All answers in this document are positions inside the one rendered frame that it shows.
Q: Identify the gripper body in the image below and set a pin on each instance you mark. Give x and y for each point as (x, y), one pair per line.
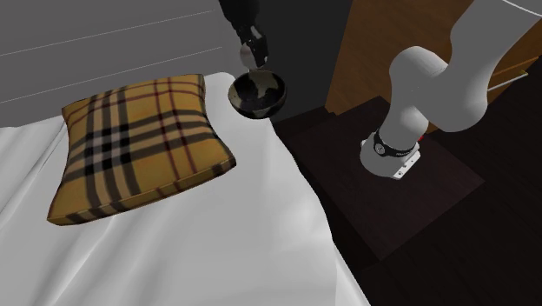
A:
(242, 13)

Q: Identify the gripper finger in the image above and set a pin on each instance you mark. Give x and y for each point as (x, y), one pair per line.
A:
(261, 47)
(246, 54)

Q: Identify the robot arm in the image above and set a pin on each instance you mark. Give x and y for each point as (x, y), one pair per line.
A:
(427, 84)

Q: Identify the black and white bowl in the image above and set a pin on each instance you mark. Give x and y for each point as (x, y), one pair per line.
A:
(256, 98)

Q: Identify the brown wooden cabinet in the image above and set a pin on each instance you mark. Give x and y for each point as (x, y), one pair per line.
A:
(372, 46)

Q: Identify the yellow plaid pillow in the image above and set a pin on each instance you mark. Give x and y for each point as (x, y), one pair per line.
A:
(139, 148)

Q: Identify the dark robot stand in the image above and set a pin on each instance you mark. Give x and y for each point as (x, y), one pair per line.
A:
(381, 199)

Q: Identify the bed with white sheet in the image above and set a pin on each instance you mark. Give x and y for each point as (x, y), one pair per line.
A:
(203, 250)

